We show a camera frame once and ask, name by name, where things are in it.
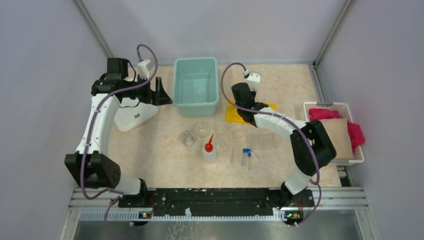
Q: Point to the yellow test tube rack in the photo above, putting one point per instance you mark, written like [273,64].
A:
[232,115]

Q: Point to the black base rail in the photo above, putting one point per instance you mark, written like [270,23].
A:
[217,202]

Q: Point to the pink cloth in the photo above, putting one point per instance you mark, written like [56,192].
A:
[354,130]

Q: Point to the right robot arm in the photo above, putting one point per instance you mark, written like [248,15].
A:
[311,145]

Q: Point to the blue-capped tube left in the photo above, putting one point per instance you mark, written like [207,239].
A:
[244,157]

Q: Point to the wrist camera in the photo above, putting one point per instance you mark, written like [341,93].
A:
[252,78]
[144,67]

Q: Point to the clear glass beaker rear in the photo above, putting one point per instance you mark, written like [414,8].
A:
[203,130]

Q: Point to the teal plastic bin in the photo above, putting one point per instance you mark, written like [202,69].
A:
[195,89]

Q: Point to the brown paper bag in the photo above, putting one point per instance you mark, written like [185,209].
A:
[337,131]

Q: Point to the white perforated basket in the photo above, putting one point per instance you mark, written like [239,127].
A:
[344,110]

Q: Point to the clear glass beaker front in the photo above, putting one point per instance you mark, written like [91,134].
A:
[187,138]

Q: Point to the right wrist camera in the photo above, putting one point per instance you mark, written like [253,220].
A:
[252,78]

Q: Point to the red-capped wash bottle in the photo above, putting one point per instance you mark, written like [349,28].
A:
[209,152]

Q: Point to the white plastic lid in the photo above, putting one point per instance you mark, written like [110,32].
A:
[132,113]

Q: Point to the clear glass beaker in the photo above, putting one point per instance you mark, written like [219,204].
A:
[203,130]
[187,138]

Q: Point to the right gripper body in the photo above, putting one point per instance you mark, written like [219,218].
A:
[239,111]

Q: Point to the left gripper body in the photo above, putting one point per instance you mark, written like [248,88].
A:
[144,94]

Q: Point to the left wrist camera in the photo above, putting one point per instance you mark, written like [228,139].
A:
[144,67]

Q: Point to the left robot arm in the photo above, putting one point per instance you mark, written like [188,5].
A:
[90,165]

